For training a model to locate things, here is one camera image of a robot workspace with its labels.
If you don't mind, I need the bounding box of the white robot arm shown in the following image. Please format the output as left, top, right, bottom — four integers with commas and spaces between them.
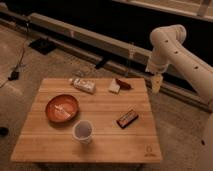
146, 24, 213, 171

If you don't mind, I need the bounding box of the dark red cloth piece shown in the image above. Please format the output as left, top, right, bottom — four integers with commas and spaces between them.
115, 78, 131, 90

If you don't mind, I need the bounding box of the white sponge block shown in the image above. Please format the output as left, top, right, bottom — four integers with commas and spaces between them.
108, 79, 120, 94

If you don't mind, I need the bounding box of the wooden table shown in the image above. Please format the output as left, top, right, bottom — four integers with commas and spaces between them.
11, 78, 162, 164

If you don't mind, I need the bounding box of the orange-brown bowl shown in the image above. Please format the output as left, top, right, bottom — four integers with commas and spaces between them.
45, 94, 79, 123

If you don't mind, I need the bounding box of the black floor plate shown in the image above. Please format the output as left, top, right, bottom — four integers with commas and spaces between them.
29, 38, 56, 55

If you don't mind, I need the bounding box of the long grey rail beam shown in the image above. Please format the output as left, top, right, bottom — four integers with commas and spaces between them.
0, 3, 213, 112

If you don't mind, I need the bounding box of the black bracket on floor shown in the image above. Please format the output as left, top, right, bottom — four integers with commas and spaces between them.
95, 57, 110, 69

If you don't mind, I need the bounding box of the black cable with plug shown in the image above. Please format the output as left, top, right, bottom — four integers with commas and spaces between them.
7, 20, 31, 82

